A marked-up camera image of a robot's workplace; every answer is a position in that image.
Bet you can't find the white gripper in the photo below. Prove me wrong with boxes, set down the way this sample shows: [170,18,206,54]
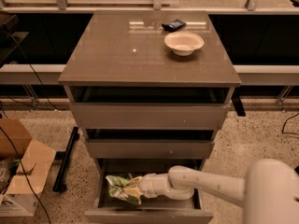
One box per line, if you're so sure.
[124,174,158,198]

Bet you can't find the green jalapeno chip bag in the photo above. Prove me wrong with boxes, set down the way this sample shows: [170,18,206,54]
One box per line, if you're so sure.
[106,175,141,205]

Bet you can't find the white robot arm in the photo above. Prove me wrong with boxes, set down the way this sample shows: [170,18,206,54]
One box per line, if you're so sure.
[124,159,299,224]

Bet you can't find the bottom grey drawer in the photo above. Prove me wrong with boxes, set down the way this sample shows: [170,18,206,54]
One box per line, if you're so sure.
[85,159,213,224]

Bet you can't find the grey drawer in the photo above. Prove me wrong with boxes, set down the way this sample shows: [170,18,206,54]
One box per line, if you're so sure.
[86,129,217,159]
[85,159,213,224]
[65,86,234,130]

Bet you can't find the middle grey drawer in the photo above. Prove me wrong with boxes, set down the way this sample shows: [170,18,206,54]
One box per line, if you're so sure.
[86,129,217,159]

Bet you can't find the top grey drawer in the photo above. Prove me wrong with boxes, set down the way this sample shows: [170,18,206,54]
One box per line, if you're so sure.
[65,86,234,130]

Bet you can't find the grey drawer cabinet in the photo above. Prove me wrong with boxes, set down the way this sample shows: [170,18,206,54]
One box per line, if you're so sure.
[57,10,241,224]

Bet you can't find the black metal floor bar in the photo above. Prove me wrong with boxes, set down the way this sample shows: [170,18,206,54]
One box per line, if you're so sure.
[52,127,79,193]

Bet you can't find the open cardboard box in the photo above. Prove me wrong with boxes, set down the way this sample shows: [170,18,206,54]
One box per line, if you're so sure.
[0,119,56,217]

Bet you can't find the black table leg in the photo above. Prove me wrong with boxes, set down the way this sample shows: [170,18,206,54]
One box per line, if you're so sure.
[231,88,246,117]

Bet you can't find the white paper bowl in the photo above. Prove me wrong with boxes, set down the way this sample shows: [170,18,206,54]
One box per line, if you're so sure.
[164,32,205,56]

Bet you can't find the dark blue snack pouch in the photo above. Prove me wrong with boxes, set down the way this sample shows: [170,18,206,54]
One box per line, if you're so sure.
[162,19,186,32]

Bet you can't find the black cable on left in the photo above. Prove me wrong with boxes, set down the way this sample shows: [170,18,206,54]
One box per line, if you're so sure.
[0,31,60,224]

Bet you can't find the black cable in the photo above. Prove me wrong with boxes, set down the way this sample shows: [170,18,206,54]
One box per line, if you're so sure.
[0,31,60,224]
[281,111,299,137]

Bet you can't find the black cable on right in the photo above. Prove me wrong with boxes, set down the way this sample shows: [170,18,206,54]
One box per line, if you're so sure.
[281,111,299,137]

